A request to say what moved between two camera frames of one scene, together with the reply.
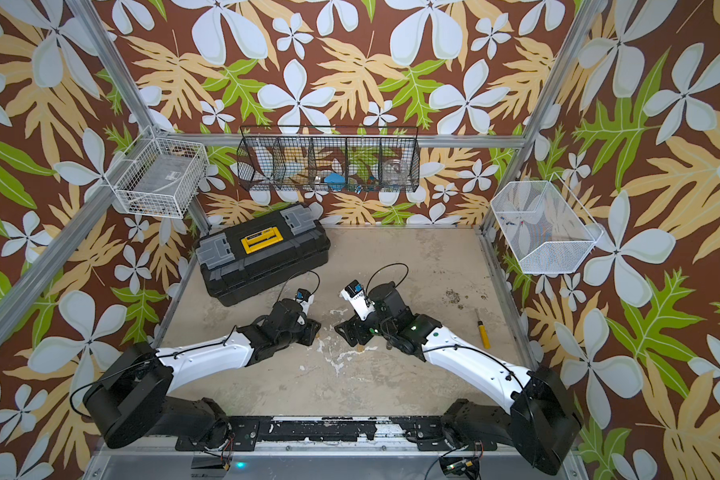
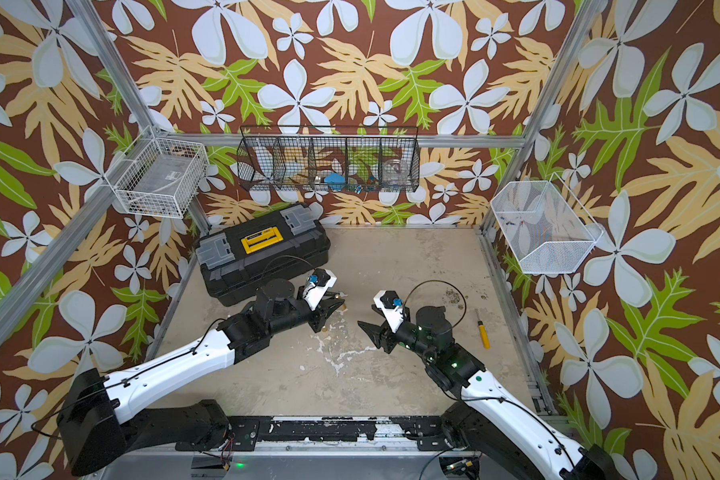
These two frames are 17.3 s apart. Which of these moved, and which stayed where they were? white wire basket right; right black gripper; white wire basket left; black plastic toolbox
Moved: right black gripper
Stayed: white wire basket right; black plastic toolbox; white wire basket left
